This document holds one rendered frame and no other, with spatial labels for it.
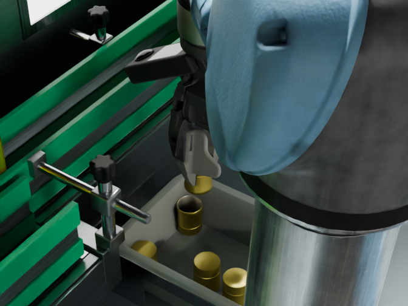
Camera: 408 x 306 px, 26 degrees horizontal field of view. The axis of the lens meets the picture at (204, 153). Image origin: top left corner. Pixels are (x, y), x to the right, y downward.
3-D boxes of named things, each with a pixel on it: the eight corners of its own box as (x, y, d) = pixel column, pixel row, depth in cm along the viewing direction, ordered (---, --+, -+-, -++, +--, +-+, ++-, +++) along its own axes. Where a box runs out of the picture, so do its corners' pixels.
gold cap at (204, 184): (218, 183, 111) (218, 156, 108) (201, 199, 109) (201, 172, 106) (195, 172, 113) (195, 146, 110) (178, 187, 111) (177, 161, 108)
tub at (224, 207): (186, 212, 126) (185, 166, 120) (325, 278, 116) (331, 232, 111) (108, 288, 115) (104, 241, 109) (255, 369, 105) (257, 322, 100)
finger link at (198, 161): (210, 210, 104) (218, 144, 99) (170, 190, 106) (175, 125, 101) (225, 199, 106) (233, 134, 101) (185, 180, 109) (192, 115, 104)
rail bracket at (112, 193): (50, 199, 109) (37, 119, 101) (159, 256, 102) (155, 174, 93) (33, 213, 107) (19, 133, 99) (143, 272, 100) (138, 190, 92)
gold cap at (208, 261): (226, 280, 114) (226, 257, 111) (211, 299, 112) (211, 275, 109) (203, 269, 115) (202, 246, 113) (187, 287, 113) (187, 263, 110)
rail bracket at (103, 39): (85, 71, 131) (76, -8, 123) (121, 87, 128) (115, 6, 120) (67, 84, 129) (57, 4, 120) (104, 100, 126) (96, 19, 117)
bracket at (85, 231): (67, 244, 113) (61, 204, 108) (125, 276, 108) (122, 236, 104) (48, 261, 110) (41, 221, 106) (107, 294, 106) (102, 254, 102)
